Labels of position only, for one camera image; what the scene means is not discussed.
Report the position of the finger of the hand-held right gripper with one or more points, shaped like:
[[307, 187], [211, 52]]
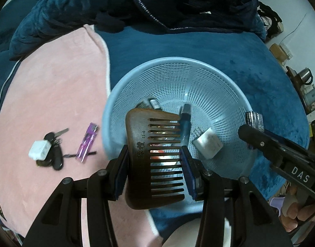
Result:
[[252, 136], [283, 139]]

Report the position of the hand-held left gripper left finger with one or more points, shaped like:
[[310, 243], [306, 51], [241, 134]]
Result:
[[121, 169]]

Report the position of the purple transparent lighter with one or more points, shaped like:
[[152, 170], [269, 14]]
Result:
[[86, 144]]

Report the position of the black key fob bunch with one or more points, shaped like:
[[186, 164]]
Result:
[[55, 157]]

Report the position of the light blue plastic basket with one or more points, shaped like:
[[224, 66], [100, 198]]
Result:
[[173, 82]]

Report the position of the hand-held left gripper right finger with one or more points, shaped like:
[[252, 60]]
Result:
[[188, 169]]

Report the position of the black cloth bundle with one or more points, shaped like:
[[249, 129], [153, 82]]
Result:
[[270, 12]]

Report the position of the person's right hand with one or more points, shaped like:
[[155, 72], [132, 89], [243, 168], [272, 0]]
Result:
[[291, 213]]

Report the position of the brown wooden box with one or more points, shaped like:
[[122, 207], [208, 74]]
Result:
[[277, 51]]

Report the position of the pale grey cloth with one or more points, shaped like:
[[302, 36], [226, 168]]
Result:
[[180, 236]]

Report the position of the pink fleece blanket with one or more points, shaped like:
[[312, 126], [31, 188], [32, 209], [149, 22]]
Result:
[[57, 95]]

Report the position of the lilac plastic item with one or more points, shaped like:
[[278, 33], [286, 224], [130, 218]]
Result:
[[277, 203]]

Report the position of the steel mug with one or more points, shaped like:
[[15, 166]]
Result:
[[305, 76]]

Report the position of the white cube charger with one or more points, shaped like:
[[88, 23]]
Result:
[[207, 144]]

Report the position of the navy zipper jacket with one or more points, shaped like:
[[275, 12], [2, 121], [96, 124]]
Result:
[[211, 5]]

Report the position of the blue fleece bedsheet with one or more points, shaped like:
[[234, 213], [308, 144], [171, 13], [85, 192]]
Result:
[[185, 46]]

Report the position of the clear amber perfume bottle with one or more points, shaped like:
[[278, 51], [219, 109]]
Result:
[[144, 105]]

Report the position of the brown wooden comb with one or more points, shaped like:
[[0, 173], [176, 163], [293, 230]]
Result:
[[139, 159]]

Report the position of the blue battery pack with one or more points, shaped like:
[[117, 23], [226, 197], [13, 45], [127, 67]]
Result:
[[254, 119]]

